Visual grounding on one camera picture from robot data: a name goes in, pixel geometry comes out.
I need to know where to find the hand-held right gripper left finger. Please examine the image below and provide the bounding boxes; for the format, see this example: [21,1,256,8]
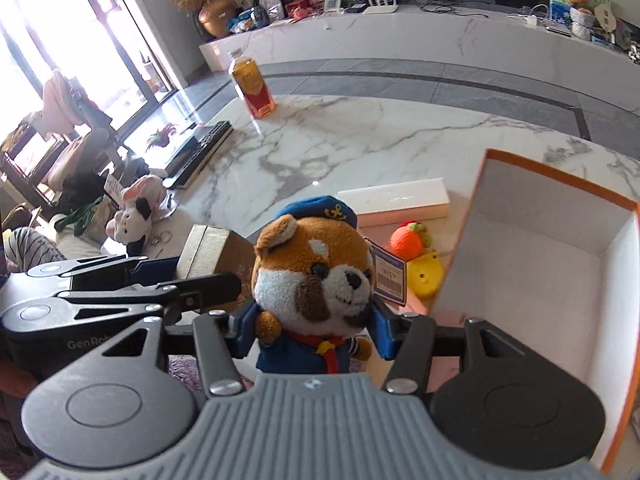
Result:
[97,302,261,397]

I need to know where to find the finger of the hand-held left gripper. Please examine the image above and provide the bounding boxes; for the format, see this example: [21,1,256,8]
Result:
[27,254,184,291]
[0,272,243,335]

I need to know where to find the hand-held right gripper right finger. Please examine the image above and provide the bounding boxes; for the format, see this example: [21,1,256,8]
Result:
[370,300,533,393]

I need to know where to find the yellow tape measure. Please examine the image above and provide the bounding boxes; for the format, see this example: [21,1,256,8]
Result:
[406,252,446,300]

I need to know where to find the sailor plush dog toy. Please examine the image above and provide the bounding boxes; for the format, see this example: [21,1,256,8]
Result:
[250,195,408,377]

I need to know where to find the long white carton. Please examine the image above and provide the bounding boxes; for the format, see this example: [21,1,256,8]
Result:
[337,177,450,228]

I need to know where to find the orange-rimmed white cardboard box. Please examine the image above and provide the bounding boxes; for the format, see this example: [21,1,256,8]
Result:
[432,148,640,476]

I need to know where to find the brown gift box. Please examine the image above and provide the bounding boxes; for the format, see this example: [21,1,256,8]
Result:
[176,224,258,313]

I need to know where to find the pink white plush rabbit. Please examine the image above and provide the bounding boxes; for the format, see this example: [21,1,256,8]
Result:
[105,175,168,257]

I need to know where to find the purple fleece garment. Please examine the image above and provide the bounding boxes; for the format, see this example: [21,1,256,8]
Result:
[167,355,203,392]

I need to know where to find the orange crochet fruit toy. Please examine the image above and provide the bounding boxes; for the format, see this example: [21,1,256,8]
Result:
[390,220,432,263]

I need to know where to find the striped cloth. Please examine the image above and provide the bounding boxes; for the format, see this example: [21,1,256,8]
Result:
[4,226,67,275]

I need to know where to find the white book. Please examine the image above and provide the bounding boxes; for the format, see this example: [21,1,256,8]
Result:
[164,132,203,183]

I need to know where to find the small potted plant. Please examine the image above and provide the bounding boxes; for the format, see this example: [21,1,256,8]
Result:
[145,122,181,153]

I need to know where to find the black remote control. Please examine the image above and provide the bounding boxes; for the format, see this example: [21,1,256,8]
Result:
[172,121,234,190]

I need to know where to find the pink hanging garment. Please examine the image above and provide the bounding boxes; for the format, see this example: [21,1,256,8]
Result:
[41,69,87,132]

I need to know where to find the amber liquid bottle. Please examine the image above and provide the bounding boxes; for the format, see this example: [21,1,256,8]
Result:
[227,50,277,120]

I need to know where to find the gold round vase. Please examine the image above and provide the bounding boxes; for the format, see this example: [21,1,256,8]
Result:
[197,0,237,39]

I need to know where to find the illustrated picture card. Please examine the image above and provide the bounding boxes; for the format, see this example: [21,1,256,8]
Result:
[547,0,612,27]

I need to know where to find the brown teddy bear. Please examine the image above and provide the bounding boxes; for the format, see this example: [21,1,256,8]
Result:
[566,0,597,28]

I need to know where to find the green bag strap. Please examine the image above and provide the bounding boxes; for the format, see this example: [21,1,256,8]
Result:
[54,195,108,237]

